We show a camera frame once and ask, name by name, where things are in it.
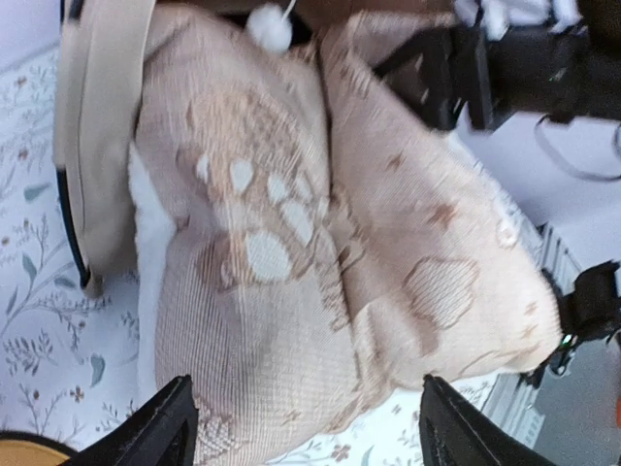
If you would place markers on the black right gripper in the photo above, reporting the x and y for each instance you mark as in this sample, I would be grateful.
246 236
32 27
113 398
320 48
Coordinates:
442 71

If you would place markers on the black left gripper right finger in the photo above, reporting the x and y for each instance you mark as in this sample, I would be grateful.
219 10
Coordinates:
454 433

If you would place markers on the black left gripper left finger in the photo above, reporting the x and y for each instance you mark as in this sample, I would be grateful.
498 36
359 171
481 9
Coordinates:
162 432

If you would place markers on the beige patterned pet pillow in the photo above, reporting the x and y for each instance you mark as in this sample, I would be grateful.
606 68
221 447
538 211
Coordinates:
265 384

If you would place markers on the beige pet tent fabric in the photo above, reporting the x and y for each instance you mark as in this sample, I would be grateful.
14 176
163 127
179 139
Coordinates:
97 145

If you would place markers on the yellow double bowl holder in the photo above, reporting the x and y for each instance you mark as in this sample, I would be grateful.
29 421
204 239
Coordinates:
27 449

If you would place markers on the white pompom toy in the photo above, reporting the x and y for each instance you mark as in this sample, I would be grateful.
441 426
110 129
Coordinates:
270 27

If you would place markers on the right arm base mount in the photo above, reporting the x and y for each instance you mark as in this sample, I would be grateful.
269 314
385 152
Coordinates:
591 312

